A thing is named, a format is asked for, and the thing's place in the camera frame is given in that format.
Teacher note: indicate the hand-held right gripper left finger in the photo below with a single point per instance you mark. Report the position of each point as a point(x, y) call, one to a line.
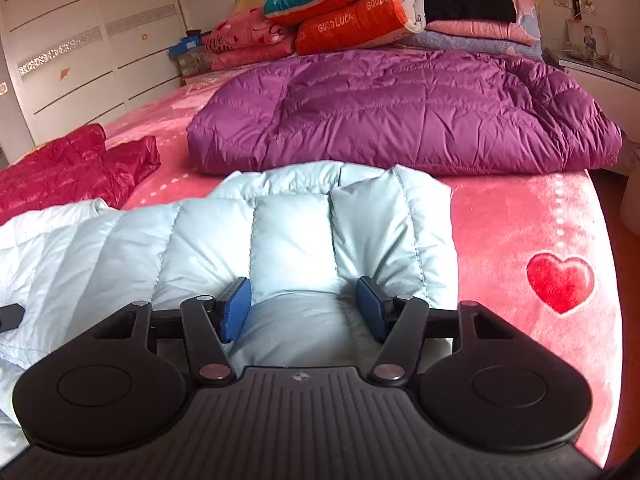
point(235, 310)

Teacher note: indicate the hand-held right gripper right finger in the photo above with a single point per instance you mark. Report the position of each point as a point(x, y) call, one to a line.
point(371, 310)

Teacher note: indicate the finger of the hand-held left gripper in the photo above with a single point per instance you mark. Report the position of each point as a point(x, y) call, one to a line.
point(10, 317)

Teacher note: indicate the light blue down jacket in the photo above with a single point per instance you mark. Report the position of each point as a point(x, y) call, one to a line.
point(200, 240)

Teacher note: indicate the pink heart print bed blanket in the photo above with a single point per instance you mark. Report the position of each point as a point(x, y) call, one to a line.
point(500, 240)

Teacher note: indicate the red down jacket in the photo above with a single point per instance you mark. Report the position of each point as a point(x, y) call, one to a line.
point(65, 170)

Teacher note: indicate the purple down jacket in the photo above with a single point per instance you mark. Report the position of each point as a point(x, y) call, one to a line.
point(400, 110)

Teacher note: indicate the blue storage box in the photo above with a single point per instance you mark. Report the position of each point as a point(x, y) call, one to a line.
point(190, 45)

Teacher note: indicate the pink heart print folded quilt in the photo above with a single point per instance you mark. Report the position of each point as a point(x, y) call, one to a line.
point(250, 40)

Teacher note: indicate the lavender folded blanket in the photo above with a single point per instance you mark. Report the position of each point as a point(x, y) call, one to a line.
point(475, 46)

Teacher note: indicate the white wardrobe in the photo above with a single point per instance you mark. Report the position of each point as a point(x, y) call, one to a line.
point(75, 35)

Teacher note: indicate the orange and teal folded quilt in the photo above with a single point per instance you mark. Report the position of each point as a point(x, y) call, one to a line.
point(350, 20)

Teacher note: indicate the pink folded blanket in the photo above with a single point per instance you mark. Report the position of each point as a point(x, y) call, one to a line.
point(480, 30)

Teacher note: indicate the white nightstand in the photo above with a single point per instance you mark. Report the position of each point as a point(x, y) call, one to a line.
point(600, 72)

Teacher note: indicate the photo frame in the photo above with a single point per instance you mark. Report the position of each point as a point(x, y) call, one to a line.
point(590, 37)

